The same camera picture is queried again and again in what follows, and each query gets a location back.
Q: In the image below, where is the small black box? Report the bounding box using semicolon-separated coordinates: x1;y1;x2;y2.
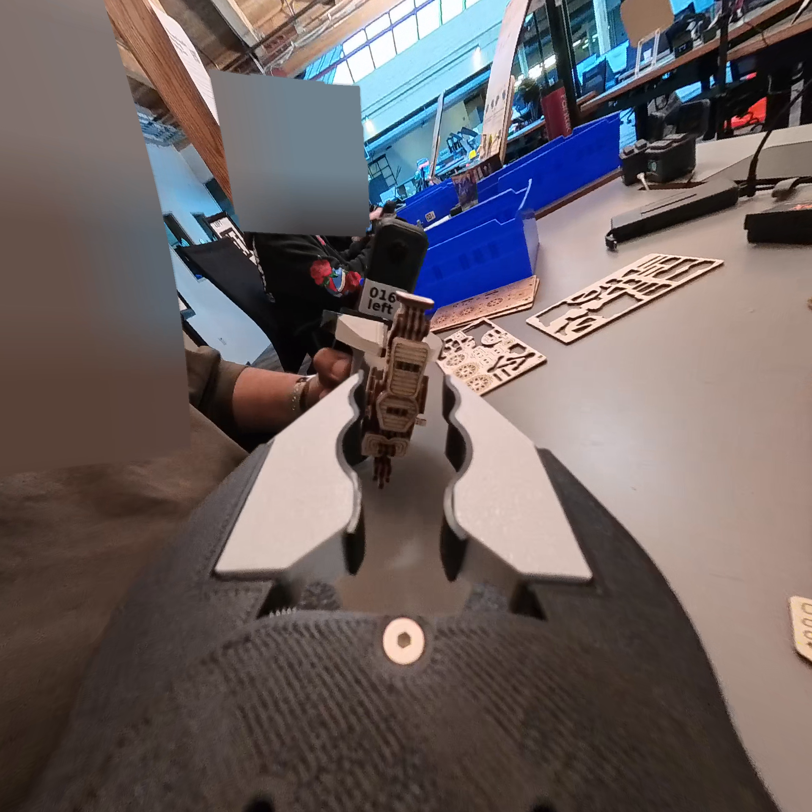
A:
743;200;812;246

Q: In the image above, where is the person's olive shirt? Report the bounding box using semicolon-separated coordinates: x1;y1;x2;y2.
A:
0;346;255;699

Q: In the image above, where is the standing wooden display board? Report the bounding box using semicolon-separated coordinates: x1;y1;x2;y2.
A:
479;0;532;166

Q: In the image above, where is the wooden ceiling beam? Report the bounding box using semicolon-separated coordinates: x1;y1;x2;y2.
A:
104;0;234;204

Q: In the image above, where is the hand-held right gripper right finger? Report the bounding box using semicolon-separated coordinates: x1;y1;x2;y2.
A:
441;373;595;584

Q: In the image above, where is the red sign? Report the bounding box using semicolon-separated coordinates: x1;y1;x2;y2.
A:
540;85;576;142

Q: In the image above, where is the wooden puzzle sheet with wheels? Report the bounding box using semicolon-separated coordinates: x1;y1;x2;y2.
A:
436;318;548;395

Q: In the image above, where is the long blue plastic bin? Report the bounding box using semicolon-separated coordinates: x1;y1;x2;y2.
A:
501;114;623;210

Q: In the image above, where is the stack of wooden puzzle sheets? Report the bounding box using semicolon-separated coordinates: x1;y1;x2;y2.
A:
431;276;540;334

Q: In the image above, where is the black cable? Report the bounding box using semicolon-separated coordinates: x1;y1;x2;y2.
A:
747;63;812;198

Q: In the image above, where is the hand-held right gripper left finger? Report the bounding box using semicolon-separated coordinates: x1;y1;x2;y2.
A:
216;372;370;581

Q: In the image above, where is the black battery charger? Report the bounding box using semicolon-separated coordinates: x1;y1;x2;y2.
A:
618;133;699;186

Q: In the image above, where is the grey desk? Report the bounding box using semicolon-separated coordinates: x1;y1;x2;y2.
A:
355;123;812;812

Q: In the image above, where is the small wooden puzzle model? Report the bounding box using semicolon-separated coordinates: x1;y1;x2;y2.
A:
360;293;437;489

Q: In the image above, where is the emptied wooden puzzle sheet frame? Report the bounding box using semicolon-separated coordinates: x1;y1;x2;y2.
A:
527;254;724;345

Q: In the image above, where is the wooden puzzle sheet with slots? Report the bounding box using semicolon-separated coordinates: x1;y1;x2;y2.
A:
788;595;812;664

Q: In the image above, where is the white paper notice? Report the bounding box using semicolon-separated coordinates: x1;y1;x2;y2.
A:
149;0;219;124

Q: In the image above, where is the person's left forearm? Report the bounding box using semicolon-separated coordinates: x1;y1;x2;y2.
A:
231;365;299;439

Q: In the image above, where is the person's left hand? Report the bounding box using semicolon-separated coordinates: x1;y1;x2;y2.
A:
311;346;362;399

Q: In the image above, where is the grey flat box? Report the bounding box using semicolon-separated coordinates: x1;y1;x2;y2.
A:
698;123;812;186

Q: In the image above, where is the long black flat device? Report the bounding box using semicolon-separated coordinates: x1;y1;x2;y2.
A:
606;178;740;250

